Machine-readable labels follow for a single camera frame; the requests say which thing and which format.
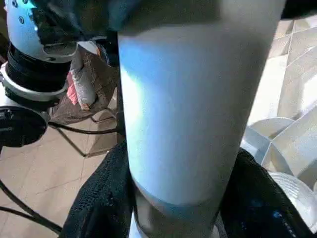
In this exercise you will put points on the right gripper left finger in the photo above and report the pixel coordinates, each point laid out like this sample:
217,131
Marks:
104,203

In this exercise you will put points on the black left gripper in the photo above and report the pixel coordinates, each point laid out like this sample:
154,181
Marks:
57,19

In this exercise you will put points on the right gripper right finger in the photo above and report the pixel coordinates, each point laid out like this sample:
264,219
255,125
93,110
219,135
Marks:
255,205

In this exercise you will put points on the white plastic table leg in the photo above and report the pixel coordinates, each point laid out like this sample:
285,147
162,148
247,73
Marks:
185,111

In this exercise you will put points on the white plastic table top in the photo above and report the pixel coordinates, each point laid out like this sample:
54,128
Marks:
297,86

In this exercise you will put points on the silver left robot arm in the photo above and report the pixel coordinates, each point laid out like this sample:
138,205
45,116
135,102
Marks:
29,69

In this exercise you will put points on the brown cloth pile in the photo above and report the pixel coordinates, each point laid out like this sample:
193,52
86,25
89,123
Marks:
94,81

